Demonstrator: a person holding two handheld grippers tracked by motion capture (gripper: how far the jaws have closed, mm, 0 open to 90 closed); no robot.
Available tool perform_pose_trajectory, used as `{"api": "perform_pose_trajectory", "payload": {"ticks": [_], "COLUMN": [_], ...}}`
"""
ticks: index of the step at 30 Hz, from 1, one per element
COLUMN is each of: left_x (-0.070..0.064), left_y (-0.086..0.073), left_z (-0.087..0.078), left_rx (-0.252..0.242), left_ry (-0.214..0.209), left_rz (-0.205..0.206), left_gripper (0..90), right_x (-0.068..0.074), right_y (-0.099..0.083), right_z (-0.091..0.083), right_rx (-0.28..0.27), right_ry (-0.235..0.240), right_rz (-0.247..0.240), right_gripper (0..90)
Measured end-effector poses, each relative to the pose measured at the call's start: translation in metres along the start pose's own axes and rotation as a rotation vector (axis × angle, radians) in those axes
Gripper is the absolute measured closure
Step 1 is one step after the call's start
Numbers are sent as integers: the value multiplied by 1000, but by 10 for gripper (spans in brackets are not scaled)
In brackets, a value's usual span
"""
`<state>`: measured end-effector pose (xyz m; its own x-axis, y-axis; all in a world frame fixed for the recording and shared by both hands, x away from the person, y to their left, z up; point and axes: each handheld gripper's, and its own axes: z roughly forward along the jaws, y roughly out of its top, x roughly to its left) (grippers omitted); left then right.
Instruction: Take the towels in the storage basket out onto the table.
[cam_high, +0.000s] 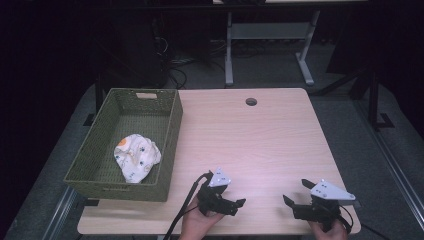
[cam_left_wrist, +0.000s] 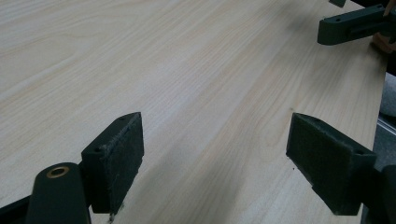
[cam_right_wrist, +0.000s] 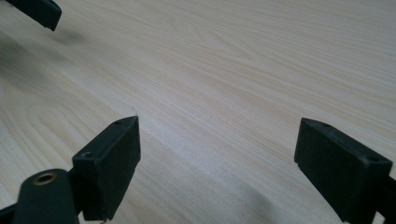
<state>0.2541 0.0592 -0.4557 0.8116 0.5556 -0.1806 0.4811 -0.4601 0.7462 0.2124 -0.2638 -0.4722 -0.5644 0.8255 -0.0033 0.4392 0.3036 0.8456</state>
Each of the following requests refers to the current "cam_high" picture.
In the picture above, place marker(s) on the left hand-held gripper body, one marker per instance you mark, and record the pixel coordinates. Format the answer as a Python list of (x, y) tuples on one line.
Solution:
[(213, 199)]

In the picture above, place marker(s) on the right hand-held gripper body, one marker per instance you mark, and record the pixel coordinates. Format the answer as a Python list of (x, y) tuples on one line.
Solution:
[(321, 203)]

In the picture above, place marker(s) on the person's left hand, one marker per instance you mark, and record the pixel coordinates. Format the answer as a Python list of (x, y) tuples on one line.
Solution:
[(196, 225)]

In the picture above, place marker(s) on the person's right hand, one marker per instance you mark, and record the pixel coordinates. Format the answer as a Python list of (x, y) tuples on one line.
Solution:
[(328, 233)]

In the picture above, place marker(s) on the white patterned cloth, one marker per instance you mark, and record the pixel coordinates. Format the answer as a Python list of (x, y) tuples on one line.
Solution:
[(136, 158)]

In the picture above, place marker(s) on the black metal stand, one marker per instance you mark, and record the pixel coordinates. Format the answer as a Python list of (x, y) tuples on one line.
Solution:
[(375, 106), (96, 100)]

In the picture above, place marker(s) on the green woven basket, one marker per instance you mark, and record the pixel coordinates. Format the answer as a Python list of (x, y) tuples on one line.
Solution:
[(100, 160)]

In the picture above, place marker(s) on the aluminium floor rail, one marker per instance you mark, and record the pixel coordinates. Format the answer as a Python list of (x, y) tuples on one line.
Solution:
[(60, 213), (393, 170)]

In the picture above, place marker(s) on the white metal desk frame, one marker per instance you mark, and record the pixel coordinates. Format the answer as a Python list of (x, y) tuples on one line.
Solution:
[(266, 30)]

